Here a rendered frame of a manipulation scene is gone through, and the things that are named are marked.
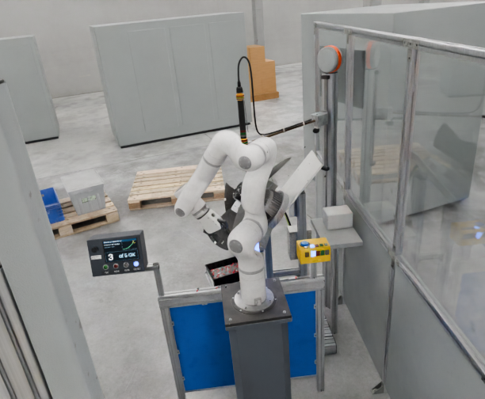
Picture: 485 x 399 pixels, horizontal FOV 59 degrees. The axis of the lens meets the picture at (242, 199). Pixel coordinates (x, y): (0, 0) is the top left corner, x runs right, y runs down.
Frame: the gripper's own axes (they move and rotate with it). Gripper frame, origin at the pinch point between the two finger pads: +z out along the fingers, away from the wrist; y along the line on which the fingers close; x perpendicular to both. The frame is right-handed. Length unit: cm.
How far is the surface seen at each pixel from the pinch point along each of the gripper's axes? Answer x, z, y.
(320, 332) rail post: -18, 89, 15
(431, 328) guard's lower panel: -5, 83, -58
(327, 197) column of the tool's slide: -104, 51, 12
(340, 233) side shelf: -75, 63, 0
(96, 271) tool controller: 33, -25, 52
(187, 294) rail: 11.6, 17.0, 40.4
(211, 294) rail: 4.8, 25.5, 33.8
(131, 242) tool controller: 17.7, -25.3, 34.0
